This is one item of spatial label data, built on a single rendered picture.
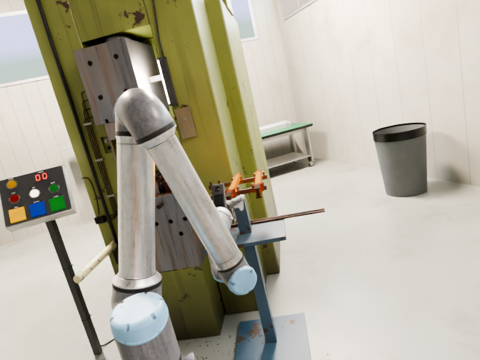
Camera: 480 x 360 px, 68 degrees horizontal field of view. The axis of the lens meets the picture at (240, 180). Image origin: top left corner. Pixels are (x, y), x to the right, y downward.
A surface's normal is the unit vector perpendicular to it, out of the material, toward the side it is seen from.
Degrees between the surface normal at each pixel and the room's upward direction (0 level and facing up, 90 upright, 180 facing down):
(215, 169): 90
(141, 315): 5
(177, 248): 90
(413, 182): 94
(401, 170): 94
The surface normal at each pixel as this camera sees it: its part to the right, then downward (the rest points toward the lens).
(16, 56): 0.32, 0.15
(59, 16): -0.11, 0.25
